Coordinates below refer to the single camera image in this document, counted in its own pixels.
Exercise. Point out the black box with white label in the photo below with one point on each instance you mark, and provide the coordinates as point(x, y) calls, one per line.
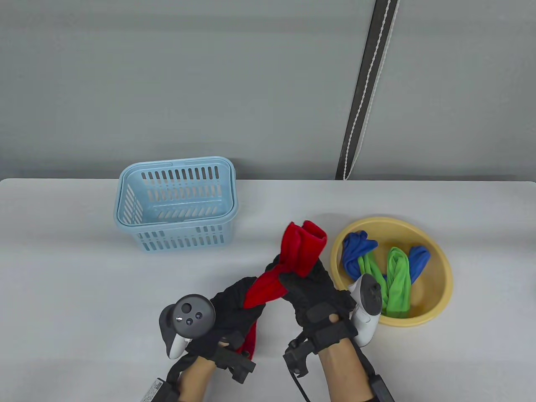
point(382, 391)
point(161, 391)

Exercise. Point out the yellow plastic basin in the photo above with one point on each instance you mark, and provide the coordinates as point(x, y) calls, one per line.
point(433, 289)

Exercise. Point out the person's left forearm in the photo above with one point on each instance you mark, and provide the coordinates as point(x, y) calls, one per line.
point(194, 381)

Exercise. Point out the blue rectangular towel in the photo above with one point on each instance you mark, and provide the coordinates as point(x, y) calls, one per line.
point(354, 251)

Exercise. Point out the red rectangular towel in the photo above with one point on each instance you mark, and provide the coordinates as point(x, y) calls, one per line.
point(301, 247)

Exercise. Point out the grey right hand controller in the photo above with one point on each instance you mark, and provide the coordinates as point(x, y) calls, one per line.
point(366, 322)

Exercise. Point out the green rectangular towel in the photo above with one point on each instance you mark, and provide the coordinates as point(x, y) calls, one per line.
point(398, 280)

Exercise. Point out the person's left hand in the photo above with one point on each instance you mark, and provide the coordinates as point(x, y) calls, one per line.
point(228, 310)

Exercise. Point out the grey hand controller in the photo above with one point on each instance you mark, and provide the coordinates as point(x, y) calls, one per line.
point(366, 322)
point(188, 316)

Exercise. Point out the grey left hand controller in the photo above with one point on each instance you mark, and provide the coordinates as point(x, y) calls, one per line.
point(188, 316)

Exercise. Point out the person's right hand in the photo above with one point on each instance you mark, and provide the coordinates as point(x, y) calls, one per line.
point(310, 293)

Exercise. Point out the light blue plastic basket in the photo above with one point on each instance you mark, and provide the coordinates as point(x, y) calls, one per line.
point(176, 232)

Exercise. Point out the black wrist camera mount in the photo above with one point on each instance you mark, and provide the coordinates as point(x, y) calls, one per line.
point(299, 356)
point(238, 366)

